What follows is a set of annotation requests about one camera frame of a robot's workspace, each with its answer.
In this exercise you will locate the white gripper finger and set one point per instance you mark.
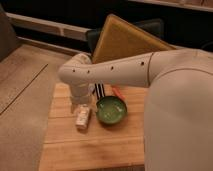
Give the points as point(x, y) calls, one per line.
point(72, 108)

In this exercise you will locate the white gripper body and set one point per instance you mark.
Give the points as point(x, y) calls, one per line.
point(80, 94)

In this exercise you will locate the orange pepper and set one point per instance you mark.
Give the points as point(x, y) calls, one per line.
point(117, 93)

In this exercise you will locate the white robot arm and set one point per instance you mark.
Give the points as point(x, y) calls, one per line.
point(178, 111)

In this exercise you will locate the white plastic bottle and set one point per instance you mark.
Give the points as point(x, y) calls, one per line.
point(83, 113)

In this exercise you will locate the green bowl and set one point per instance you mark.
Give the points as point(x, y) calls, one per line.
point(111, 110)

